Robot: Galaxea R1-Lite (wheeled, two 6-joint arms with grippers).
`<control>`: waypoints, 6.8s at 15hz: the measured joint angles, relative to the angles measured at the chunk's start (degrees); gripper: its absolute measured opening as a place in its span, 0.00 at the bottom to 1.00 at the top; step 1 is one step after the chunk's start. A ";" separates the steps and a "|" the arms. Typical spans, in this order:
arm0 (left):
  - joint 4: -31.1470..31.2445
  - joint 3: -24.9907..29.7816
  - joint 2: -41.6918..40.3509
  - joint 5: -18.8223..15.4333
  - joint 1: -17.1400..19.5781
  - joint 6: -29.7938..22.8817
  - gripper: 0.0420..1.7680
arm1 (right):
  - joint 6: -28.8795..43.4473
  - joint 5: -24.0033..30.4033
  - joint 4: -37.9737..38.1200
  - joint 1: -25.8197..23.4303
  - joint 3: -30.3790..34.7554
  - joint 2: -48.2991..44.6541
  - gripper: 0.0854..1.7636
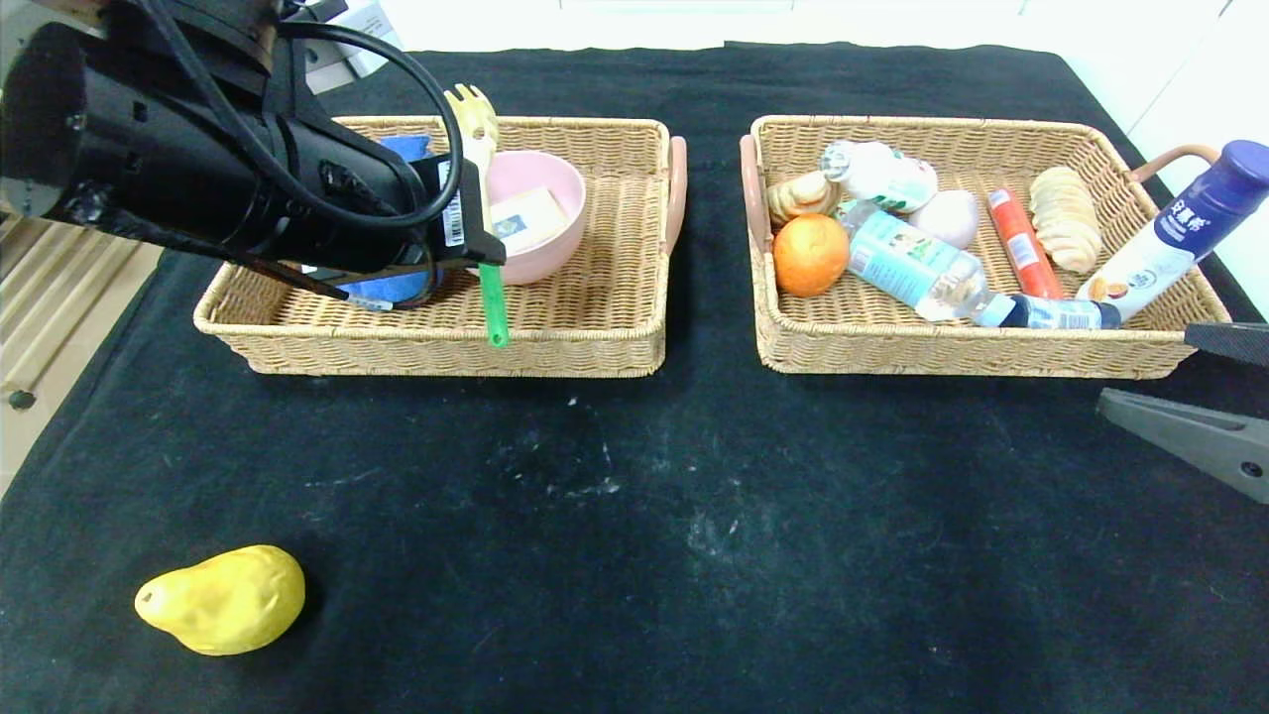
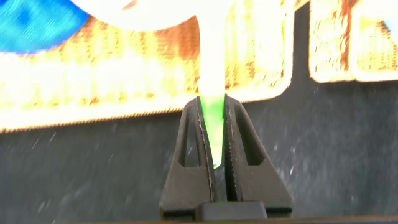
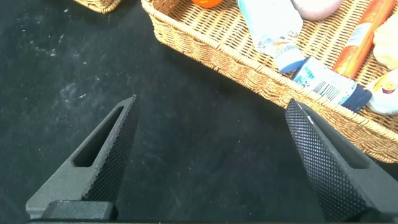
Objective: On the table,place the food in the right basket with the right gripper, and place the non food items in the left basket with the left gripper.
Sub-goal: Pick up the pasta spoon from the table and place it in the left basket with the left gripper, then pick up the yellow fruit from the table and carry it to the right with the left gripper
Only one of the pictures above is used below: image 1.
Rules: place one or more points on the black table cloth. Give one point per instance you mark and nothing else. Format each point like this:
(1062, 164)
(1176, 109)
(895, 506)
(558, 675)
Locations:
(793, 545)

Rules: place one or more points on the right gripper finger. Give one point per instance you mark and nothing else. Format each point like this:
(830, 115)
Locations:
(1200, 436)
(1234, 342)

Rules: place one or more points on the white counter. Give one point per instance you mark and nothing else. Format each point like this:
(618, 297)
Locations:
(694, 25)

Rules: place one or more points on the golden bread bun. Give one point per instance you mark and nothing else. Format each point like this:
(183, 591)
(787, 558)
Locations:
(793, 198)

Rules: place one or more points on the blue cloth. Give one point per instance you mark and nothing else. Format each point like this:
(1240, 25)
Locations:
(406, 147)

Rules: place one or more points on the clear water bottle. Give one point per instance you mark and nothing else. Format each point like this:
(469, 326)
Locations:
(912, 263)

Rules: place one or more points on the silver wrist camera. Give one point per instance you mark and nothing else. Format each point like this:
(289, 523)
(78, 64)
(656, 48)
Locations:
(372, 25)

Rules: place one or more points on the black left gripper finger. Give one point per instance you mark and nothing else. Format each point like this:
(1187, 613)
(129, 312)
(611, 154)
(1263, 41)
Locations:
(484, 233)

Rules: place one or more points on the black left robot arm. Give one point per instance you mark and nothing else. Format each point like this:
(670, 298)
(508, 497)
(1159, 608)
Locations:
(198, 169)

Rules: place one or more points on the orange sausage stick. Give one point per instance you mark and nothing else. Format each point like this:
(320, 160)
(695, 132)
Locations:
(1021, 248)

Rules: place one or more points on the yellow pear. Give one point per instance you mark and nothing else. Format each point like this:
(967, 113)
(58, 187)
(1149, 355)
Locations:
(223, 600)

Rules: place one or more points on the white bottle blue cap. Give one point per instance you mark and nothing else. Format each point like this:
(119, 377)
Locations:
(1150, 260)

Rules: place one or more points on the pink bowl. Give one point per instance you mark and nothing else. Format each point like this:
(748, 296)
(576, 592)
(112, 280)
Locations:
(550, 253)

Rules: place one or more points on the orange fruit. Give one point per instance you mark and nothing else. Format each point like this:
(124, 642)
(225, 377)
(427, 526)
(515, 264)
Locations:
(811, 256)

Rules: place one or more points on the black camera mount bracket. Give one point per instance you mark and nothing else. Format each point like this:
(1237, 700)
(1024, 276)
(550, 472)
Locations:
(292, 69)

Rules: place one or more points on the white milk drink bottle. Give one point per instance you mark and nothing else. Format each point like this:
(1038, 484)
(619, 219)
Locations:
(887, 178)

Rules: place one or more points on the pale pink egg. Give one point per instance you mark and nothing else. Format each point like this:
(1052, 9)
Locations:
(954, 218)

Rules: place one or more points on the beige metal trolley rack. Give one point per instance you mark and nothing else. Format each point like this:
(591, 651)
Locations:
(50, 297)

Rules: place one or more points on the beige ridged bread roll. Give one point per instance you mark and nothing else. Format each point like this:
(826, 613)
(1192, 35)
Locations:
(1063, 223)

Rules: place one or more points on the white card box blue diamond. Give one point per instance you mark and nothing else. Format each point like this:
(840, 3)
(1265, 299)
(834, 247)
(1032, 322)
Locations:
(535, 220)

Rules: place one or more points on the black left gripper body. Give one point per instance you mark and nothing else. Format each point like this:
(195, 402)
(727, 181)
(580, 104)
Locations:
(458, 211)

